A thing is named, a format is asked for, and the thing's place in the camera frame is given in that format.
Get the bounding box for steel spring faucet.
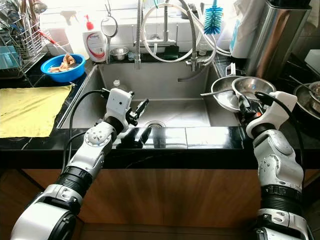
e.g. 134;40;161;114
132;0;218;81

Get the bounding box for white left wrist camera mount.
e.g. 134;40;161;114
105;88;135;132

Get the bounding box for steel fork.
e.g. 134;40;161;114
200;89;235;97

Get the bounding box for round mesh strainer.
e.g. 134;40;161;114
100;4;119;64

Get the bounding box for white flexible hose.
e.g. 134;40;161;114
141;2;231;63

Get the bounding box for white plastic holder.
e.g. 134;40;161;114
225;62;237;77

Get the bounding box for brown wood sink cabinet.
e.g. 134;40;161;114
0;167;320;240

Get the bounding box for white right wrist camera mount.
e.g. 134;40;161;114
246;91;298;139

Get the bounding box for red handled brush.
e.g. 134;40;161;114
37;29;68;53

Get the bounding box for small steel cup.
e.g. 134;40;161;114
110;46;129;61

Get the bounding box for blue bottle brush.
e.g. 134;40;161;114
203;0;224;36

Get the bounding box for wide steel dish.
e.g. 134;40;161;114
211;75;256;113
293;85;320;122

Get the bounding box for steel ladle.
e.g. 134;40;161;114
32;0;47;15

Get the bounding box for blue plastic bowl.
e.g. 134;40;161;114
40;53;86;83

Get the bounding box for stainless steel sink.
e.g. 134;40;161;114
57;60;246;130

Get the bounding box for dark green sponge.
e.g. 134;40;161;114
160;45;179;60

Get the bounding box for steel spoon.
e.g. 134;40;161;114
288;75;320;93

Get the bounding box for tall steel cylinder container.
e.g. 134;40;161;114
245;0;313;81

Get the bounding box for steel sink drain strainer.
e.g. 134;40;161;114
144;120;167;129

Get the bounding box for white spray bottle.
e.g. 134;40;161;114
60;10;86;56

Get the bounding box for teal cup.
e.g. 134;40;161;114
0;45;22;71

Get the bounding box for yellow cloth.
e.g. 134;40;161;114
0;84;73;139

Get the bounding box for steel bowl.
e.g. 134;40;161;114
231;76;277;101
295;82;320;113

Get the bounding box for white dish soap bottle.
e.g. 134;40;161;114
82;14;107;63

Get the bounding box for clear plastic bottle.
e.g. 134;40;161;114
111;80;127;93

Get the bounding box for steel wire dish rack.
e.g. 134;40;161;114
0;0;51;80

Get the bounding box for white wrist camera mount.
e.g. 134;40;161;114
105;88;135;132
246;91;298;139

